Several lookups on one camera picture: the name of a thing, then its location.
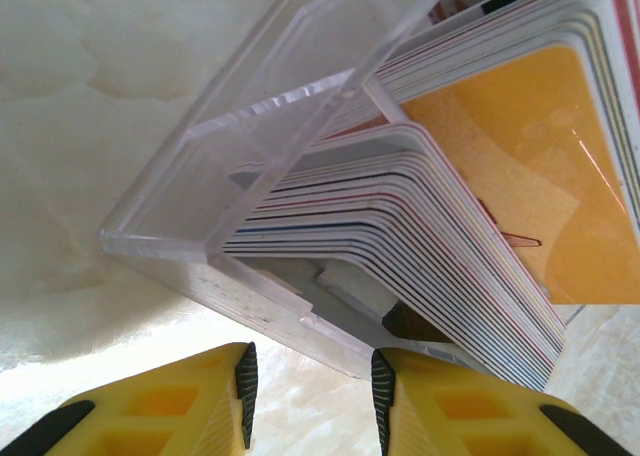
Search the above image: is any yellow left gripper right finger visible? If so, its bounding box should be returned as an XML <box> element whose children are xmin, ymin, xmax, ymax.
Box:
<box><xmin>369</xmin><ymin>345</ymin><xmax>629</xmax><ymax>456</ymax></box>

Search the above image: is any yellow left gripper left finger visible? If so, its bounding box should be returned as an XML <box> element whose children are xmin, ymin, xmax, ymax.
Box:
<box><xmin>0</xmin><ymin>340</ymin><xmax>259</xmax><ymax>456</ymax></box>

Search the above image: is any clear acrylic card box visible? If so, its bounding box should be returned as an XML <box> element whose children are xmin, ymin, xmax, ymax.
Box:
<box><xmin>97</xmin><ymin>0</ymin><xmax>640</xmax><ymax>395</ymax></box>

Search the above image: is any stack of plastic cards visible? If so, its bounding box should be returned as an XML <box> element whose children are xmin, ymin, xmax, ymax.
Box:
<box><xmin>222</xmin><ymin>122</ymin><xmax>569</xmax><ymax>393</ymax></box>
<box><xmin>319</xmin><ymin>0</ymin><xmax>640</xmax><ymax>297</ymax></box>

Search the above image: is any orange plastic card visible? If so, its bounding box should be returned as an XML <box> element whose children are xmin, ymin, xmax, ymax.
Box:
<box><xmin>399</xmin><ymin>44</ymin><xmax>640</xmax><ymax>307</ymax></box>

